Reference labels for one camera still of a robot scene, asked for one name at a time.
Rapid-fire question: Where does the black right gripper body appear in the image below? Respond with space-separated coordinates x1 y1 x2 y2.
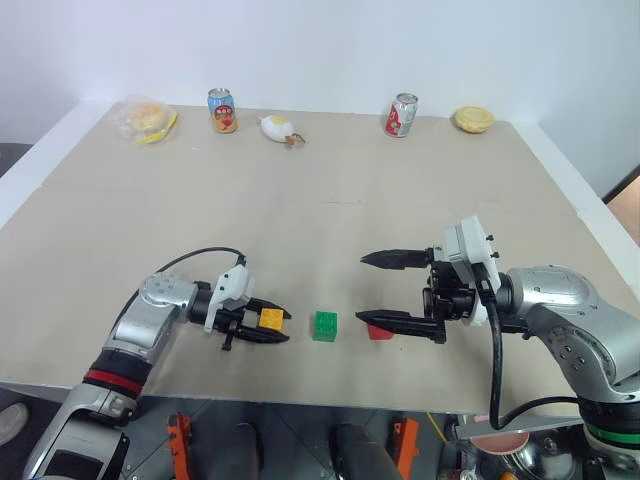
422 246 484 345

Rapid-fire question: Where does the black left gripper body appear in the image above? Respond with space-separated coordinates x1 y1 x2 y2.
214 298 262 351

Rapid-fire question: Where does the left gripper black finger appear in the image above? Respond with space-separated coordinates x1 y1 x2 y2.
249 297 293 320
234 326 292 346

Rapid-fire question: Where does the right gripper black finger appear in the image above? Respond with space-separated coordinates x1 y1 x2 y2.
354 309 437 341
359 247 431 272

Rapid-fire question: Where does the orange toy brick cube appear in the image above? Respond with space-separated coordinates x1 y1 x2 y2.
258 307 287 333

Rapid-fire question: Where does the green toy brick cube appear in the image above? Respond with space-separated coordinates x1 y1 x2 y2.
312 310 340 343

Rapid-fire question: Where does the beige table cover sheet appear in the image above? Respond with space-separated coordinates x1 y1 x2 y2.
0 101 640 417

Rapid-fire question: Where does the orange clamp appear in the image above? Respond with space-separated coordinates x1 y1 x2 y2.
166 411 194 480
391 416 421 474

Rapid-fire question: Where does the dark rounded shape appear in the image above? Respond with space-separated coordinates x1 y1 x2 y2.
332 422 397 480

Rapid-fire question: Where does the red and white drink can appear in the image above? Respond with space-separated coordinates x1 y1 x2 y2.
383 92 420 139

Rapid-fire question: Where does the grey flat panel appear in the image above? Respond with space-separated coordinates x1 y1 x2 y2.
456 413 584 442

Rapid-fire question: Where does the pink round lid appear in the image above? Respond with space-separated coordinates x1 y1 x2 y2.
471 431 531 456

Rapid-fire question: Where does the yellow egg tart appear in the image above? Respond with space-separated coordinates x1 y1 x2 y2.
452 104 497 136

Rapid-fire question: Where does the shiny metal bowl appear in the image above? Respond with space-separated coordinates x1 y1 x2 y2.
503 428 587 480

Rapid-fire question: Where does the blue and orange drink can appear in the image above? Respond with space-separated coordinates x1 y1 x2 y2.
206 87 239 135

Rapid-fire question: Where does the burger in clear plastic bag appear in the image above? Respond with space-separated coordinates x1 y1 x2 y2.
111 94 180 148

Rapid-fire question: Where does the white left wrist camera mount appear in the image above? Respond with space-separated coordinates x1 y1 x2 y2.
203 264 256 334

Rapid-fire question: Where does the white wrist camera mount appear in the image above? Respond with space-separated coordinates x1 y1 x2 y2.
442 215 502 327
203 264 256 334

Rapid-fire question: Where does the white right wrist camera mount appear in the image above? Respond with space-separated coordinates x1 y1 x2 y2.
442 215 502 327

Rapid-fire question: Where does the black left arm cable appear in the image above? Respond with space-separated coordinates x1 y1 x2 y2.
112 246 250 341

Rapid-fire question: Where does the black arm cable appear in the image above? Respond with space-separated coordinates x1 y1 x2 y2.
477 262 584 432
112 246 250 341

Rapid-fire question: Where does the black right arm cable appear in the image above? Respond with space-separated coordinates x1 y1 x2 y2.
477 262 584 432

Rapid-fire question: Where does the yellow cable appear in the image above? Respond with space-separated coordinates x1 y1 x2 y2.
426 411 445 444

